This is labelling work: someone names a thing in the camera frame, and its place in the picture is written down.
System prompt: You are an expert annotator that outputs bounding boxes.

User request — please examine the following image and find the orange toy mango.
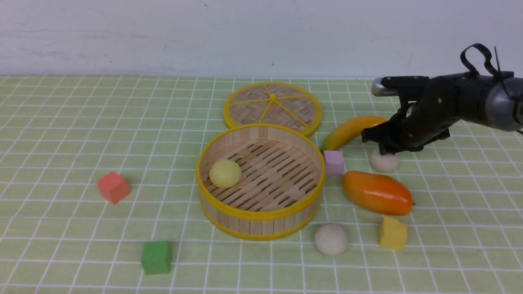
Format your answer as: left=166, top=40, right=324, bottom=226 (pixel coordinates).
left=342, top=171, right=414, bottom=216

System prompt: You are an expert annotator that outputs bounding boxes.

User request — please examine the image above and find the pink foam cube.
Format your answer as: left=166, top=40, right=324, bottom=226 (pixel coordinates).
left=323, top=150, right=345, bottom=177

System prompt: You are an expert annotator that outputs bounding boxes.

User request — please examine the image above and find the yellow foam block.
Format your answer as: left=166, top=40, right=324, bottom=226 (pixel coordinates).
left=379, top=216, right=408, bottom=251

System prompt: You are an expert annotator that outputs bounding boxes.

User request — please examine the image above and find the green checkered tablecloth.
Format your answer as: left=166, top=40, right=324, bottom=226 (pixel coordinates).
left=0, top=75, right=523, bottom=294

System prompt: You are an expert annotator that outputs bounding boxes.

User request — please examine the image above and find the white bun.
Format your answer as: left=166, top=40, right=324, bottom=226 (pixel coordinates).
left=369, top=149, right=400, bottom=173
left=314, top=223, right=349, bottom=256

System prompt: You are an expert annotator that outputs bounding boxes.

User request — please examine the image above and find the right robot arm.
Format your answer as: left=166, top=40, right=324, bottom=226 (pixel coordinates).
left=361, top=43, right=523, bottom=155

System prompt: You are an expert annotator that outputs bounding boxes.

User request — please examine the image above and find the red foam cube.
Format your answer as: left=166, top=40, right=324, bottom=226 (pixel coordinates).
left=96, top=171, right=131, bottom=205

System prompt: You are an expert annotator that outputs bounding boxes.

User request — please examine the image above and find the bamboo steamer tray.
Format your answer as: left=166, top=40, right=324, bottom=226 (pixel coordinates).
left=195, top=124, right=326, bottom=241

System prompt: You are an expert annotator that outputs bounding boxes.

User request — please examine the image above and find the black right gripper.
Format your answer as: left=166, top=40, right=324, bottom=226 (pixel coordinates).
left=361, top=76, right=459, bottom=156

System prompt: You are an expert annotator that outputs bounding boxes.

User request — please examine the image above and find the yellow toy banana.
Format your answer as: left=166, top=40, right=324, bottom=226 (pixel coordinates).
left=320, top=115, right=388, bottom=152

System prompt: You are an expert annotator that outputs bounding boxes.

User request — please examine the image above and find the bamboo steamer lid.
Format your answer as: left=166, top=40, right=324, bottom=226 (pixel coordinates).
left=223, top=82, right=322, bottom=137

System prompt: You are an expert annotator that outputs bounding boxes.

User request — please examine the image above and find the yellow bun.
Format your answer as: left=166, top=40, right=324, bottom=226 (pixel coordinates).
left=209, top=159, right=242, bottom=189

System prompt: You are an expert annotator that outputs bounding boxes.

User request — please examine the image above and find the green foam cube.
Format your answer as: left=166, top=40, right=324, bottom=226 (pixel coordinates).
left=141, top=241, right=172, bottom=275

